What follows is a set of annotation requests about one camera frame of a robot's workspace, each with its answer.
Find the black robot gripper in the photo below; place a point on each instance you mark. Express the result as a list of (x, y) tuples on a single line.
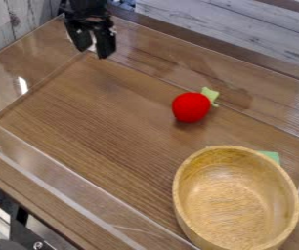
[(87, 14)]

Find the red felt strawberry toy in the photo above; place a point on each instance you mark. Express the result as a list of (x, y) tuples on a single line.
[(191, 106)]

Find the green felt piece behind bowl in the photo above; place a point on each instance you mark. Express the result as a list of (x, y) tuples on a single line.
[(273, 155)]

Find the wooden oval bowl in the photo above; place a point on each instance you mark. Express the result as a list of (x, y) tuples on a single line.
[(235, 200)]

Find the clear acrylic tray enclosure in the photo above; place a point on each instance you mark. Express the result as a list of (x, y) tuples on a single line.
[(91, 145)]

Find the black table clamp bracket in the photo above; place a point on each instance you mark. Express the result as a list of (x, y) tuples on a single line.
[(23, 235)]

